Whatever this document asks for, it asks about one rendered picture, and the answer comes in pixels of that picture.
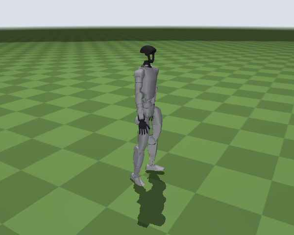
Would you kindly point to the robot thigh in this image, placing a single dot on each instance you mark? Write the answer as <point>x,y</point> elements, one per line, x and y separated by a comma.
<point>156,126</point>
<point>142,139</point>

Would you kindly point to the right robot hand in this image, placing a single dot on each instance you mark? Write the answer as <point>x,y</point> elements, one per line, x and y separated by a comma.
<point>143,125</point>

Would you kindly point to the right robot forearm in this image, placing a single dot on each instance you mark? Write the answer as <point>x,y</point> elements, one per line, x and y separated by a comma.
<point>139,104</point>

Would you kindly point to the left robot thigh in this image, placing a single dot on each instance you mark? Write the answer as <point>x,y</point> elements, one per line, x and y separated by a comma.
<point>156,126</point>

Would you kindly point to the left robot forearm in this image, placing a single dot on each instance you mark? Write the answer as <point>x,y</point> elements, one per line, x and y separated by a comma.
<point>153,99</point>

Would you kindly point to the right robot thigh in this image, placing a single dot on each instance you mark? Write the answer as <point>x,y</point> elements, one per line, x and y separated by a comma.
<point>142,139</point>

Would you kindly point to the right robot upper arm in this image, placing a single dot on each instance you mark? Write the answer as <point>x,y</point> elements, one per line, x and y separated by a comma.
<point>139,75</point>

